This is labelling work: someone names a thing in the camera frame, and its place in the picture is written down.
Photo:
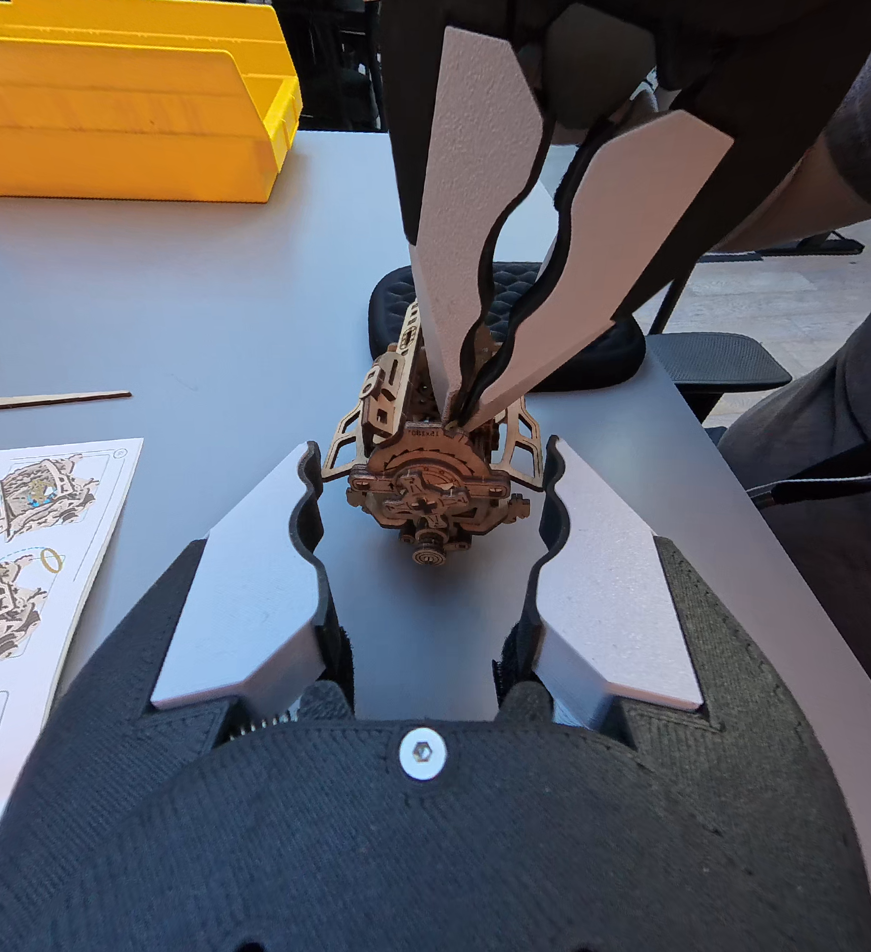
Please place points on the thin wooden stick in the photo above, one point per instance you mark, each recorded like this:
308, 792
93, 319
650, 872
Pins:
41, 401

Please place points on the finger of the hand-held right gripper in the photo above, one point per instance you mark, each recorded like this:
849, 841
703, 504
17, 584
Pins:
628, 216
472, 163

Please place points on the wooden mechanical model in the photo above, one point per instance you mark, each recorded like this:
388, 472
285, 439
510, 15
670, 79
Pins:
420, 491

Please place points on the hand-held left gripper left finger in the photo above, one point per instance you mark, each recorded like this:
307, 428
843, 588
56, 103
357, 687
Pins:
242, 595

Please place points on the printed instruction sheet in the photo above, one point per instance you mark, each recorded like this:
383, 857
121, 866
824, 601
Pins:
26, 595

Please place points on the black office chair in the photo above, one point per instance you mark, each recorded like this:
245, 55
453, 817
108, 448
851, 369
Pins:
331, 59

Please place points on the yellow plastic bin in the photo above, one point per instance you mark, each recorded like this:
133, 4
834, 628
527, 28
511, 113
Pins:
108, 134

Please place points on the person's right forearm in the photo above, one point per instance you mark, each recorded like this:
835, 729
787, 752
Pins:
792, 201

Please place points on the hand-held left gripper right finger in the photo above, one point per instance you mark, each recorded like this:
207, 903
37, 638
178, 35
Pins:
614, 602

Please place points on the black mesh chair armrest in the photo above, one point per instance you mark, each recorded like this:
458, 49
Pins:
725, 364

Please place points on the black honeycomb chair cushion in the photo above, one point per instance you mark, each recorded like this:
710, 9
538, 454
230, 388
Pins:
599, 357

